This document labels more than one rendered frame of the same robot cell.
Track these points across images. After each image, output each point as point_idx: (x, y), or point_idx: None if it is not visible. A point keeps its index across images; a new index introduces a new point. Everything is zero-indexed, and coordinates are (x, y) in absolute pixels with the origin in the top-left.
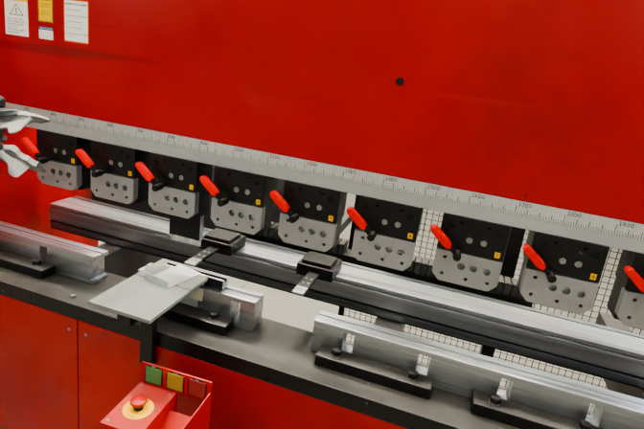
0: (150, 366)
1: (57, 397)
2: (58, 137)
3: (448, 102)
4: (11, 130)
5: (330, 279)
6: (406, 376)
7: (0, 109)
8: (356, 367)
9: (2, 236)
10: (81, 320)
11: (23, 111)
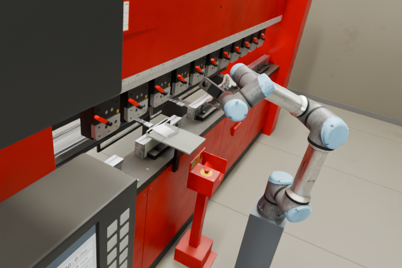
0: (192, 161)
1: (135, 237)
2: (109, 101)
3: (227, 10)
4: (235, 84)
5: None
6: None
7: (228, 79)
8: (210, 112)
9: None
10: (149, 183)
11: (227, 75)
